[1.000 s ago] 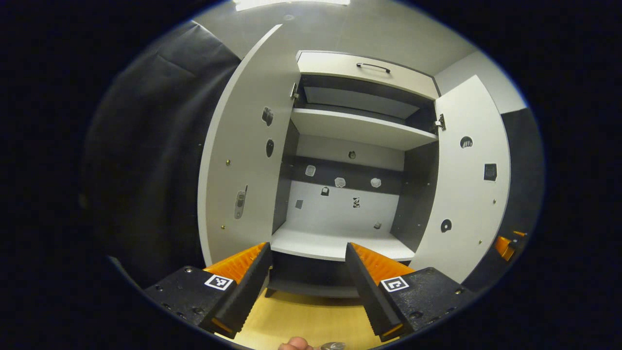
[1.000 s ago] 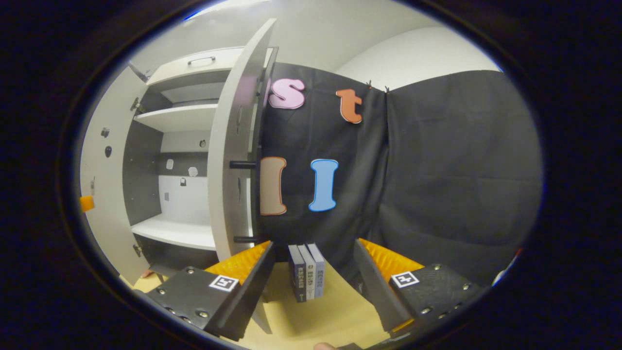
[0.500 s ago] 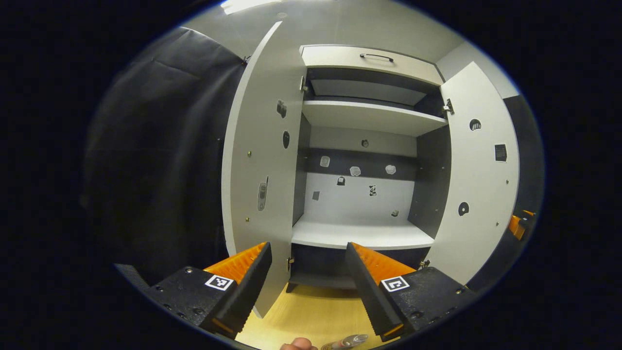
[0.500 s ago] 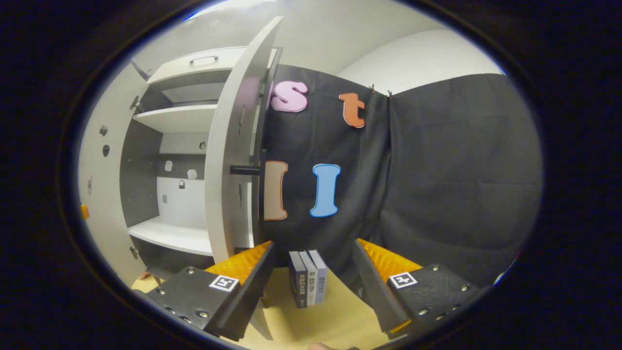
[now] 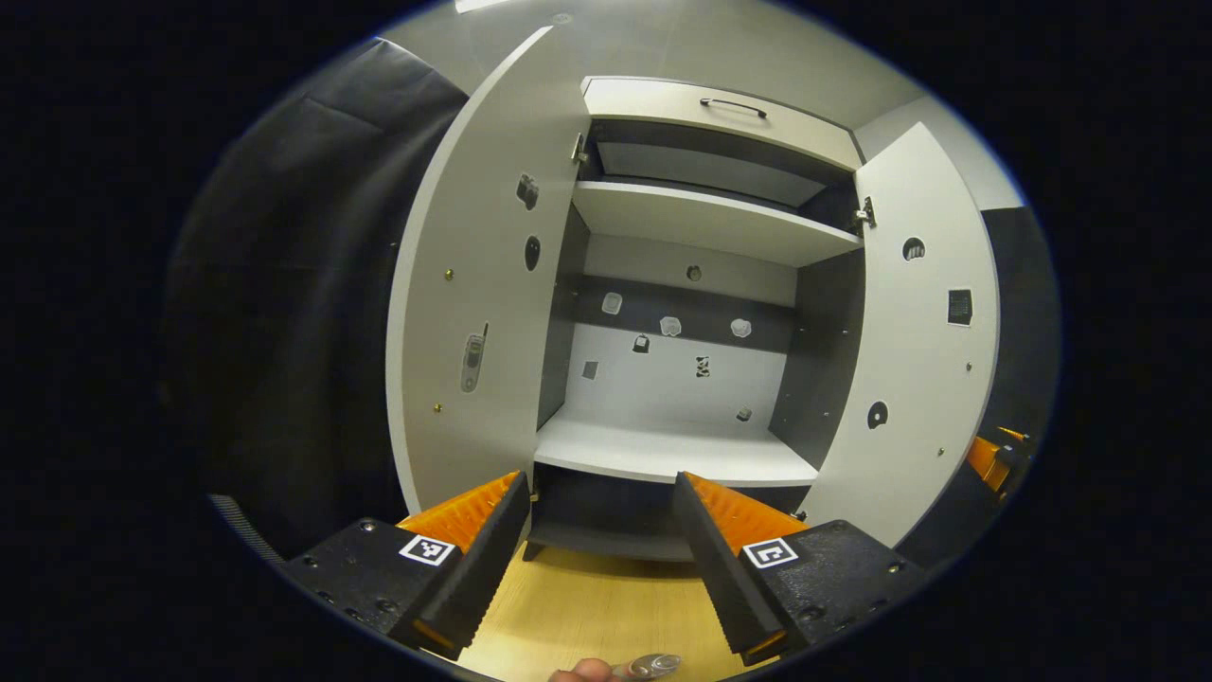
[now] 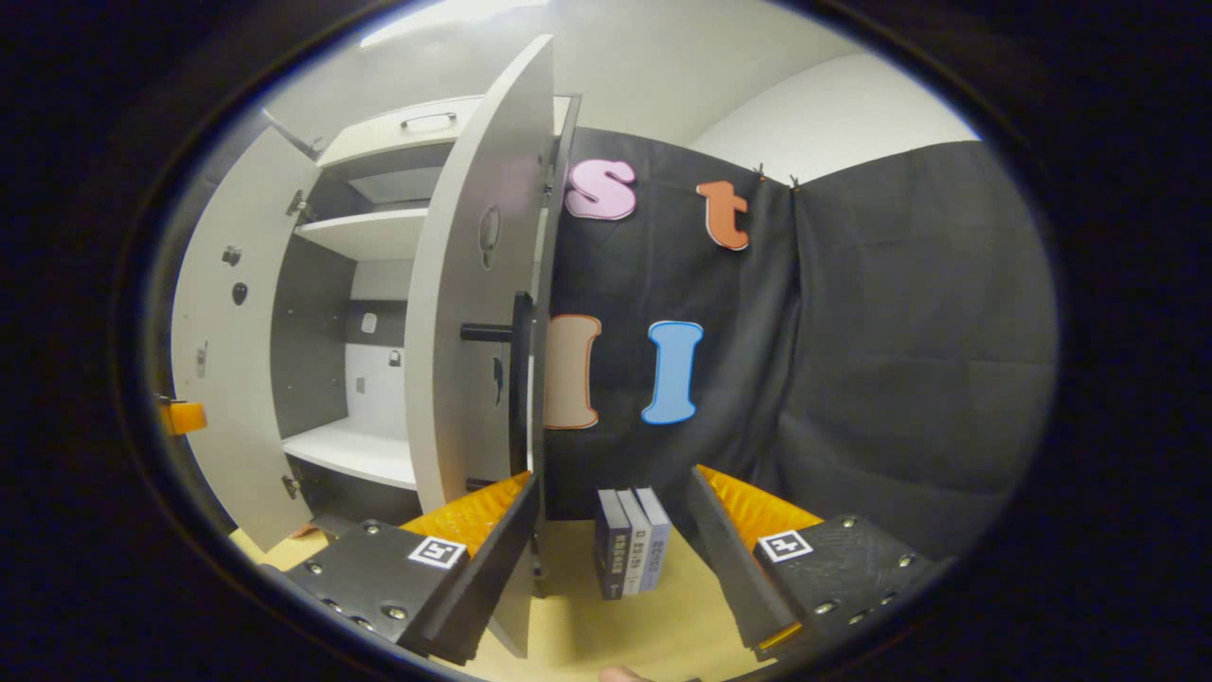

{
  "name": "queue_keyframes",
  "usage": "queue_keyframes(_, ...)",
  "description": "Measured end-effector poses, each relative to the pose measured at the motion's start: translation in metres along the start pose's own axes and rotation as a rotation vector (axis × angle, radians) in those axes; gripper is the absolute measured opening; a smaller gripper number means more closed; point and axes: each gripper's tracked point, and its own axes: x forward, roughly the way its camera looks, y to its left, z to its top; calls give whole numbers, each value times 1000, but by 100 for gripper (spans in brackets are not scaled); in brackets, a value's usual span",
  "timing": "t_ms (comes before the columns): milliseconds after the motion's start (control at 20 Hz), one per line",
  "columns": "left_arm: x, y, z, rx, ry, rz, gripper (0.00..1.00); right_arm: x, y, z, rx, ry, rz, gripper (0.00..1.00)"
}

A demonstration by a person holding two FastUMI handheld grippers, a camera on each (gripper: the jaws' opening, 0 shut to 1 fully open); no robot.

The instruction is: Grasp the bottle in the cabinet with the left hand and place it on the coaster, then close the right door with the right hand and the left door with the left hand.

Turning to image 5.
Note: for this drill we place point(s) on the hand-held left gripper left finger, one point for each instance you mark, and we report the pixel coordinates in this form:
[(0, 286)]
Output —
[(483, 578)]

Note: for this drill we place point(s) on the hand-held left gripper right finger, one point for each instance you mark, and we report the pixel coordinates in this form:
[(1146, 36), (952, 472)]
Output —
[(720, 578)]

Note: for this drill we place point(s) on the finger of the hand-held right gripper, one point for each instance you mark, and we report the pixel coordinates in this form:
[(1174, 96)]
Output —
[(983, 459), (1015, 453)]

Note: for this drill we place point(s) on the clear bottle pink label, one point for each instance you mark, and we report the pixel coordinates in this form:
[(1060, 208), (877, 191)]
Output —
[(653, 665)]

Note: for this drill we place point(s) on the white grey cabinet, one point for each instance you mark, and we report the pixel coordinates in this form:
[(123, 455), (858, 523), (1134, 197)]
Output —
[(710, 223)]

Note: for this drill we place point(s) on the metal door hinge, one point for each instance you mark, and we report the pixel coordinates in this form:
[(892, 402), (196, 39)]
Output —
[(865, 213), (579, 148)]

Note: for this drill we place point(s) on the white cabinet drawer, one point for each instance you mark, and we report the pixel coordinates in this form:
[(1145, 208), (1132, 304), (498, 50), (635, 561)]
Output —
[(644, 102)]

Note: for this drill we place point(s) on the black backdrop cloth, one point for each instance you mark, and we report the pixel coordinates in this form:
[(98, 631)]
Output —
[(284, 284)]

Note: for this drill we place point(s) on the ceiling light panel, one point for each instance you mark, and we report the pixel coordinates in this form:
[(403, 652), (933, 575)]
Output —
[(483, 5)]

